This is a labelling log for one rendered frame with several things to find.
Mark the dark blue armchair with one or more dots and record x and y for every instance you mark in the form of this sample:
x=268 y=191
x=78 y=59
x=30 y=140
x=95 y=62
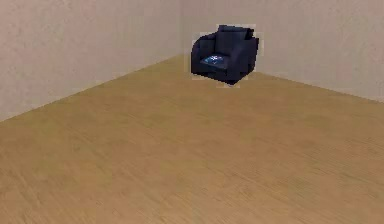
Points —
x=233 y=46

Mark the blue patterned flat object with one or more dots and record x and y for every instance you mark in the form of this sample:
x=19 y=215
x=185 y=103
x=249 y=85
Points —
x=213 y=60

